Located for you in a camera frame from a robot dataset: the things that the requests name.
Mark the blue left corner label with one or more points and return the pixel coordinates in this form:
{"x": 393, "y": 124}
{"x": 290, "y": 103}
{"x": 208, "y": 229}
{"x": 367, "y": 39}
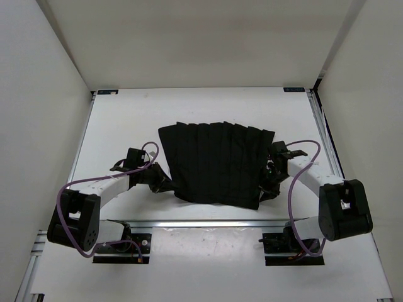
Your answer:
{"x": 107, "y": 92}

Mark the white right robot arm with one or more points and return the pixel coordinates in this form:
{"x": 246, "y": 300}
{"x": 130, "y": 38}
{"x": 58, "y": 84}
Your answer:
{"x": 343, "y": 209}

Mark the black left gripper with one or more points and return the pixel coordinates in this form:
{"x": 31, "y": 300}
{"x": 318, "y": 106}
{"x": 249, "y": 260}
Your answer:
{"x": 160, "y": 175}

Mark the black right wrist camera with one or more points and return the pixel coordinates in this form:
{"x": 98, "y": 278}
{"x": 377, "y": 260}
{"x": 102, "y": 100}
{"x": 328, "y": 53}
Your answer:
{"x": 278, "y": 150}

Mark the aluminium table frame rail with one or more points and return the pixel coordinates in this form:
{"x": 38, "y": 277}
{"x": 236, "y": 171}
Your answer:
{"x": 132, "y": 118}

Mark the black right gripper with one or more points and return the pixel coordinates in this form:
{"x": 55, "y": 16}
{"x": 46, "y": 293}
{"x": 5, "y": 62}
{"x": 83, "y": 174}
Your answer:
{"x": 269, "y": 191}

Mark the black pleated skirt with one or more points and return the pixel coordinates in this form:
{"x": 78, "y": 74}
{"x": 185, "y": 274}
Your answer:
{"x": 218, "y": 163}

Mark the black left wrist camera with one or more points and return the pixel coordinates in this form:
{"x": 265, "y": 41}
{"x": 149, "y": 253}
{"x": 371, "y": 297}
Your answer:
{"x": 135, "y": 159}

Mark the blue corner label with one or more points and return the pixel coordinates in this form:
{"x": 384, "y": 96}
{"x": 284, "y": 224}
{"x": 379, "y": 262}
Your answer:
{"x": 293, "y": 89}
{"x": 107, "y": 92}

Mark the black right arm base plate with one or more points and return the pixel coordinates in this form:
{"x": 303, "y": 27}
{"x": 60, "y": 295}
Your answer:
{"x": 280, "y": 251}

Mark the white front cover board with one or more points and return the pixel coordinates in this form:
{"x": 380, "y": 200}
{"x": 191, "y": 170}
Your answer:
{"x": 222, "y": 264}

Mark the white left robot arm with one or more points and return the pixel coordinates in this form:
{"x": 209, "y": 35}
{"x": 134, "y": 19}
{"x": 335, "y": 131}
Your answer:
{"x": 76, "y": 221}

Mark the blue right corner label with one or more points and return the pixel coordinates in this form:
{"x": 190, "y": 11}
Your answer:
{"x": 293, "y": 89}

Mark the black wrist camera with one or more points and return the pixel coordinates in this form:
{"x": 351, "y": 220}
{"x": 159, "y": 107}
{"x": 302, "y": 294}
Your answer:
{"x": 135, "y": 159}
{"x": 278, "y": 150}

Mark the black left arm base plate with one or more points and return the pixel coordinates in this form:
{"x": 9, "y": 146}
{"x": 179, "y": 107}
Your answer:
{"x": 135, "y": 252}

